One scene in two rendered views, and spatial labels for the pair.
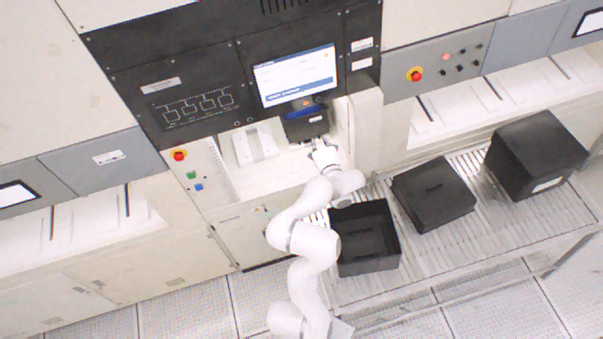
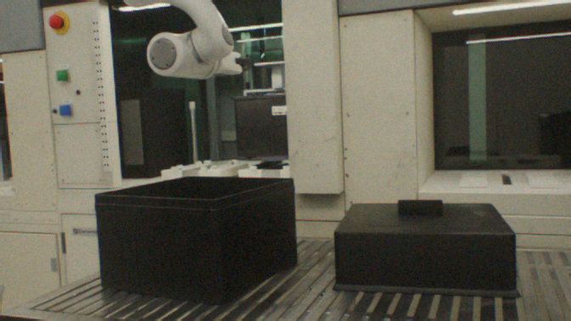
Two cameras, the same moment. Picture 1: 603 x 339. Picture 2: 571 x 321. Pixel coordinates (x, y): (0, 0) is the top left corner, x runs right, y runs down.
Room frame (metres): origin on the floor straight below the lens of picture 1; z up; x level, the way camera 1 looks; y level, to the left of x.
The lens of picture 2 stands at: (-0.08, -0.82, 1.06)
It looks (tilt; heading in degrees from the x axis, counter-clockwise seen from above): 5 degrees down; 27
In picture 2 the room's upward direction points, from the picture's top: 3 degrees counter-clockwise
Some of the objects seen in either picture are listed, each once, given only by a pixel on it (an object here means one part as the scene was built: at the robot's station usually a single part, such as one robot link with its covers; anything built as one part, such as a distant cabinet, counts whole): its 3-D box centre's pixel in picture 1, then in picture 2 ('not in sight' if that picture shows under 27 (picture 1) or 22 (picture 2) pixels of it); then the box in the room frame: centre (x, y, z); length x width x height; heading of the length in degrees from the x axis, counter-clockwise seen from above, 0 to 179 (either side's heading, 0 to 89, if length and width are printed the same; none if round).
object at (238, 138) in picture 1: (254, 144); (206, 169); (1.36, 0.21, 0.89); 0.22 x 0.21 x 0.04; 6
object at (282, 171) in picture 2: (304, 129); (283, 169); (1.39, -0.06, 0.89); 0.22 x 0.21 x 0.04; 6
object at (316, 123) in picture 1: (301, 108); (280, 115); (1.39, -0.06, 1.06); 0.24 x 0.20 x 0.32; 96
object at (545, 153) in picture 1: (530, 156); not in sight; (0.96, -1.07, 0.89); 0.29 x 0.29 x 0.25; 10
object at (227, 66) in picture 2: (327, 161); (213, 62); (0.97, -0.11, 1.19); 0.11 x 0.10 x 0.07; 7
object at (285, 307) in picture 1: (294, 323); not in sight; (0.39, 0.14, 1.07); 0.19 x 0.12 x 0.24; 63
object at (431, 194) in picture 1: (432, 191); (421, 233); (0.92, -0.59, 0.83); 0.29 x 0.29 x 0.13; 13
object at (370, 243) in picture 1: (363, 237); (201, 229); (0.75, -0.21, 0.85); 0.28 x 0.28 x 0.17; 88
